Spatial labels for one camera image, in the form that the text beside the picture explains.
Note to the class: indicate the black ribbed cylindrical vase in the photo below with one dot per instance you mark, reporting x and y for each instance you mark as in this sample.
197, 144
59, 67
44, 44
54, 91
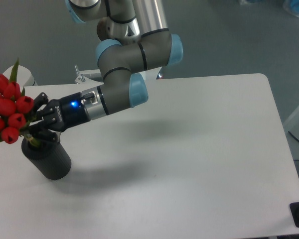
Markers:
51, 159

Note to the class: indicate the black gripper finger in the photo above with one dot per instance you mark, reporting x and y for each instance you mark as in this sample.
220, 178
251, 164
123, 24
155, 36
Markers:
43, 132
40, 100

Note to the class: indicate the blue plastic bag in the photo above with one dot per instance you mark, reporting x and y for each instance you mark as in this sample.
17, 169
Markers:
292, 7

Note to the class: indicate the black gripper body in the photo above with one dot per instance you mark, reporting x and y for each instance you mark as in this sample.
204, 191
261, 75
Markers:
61, 114

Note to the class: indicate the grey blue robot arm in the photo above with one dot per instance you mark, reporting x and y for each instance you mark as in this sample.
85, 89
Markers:
123, 87

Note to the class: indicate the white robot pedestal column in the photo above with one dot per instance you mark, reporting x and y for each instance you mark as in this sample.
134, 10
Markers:
125, 33

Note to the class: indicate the red tulip bouquet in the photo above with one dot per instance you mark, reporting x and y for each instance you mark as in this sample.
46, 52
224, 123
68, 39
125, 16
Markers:
15, 111

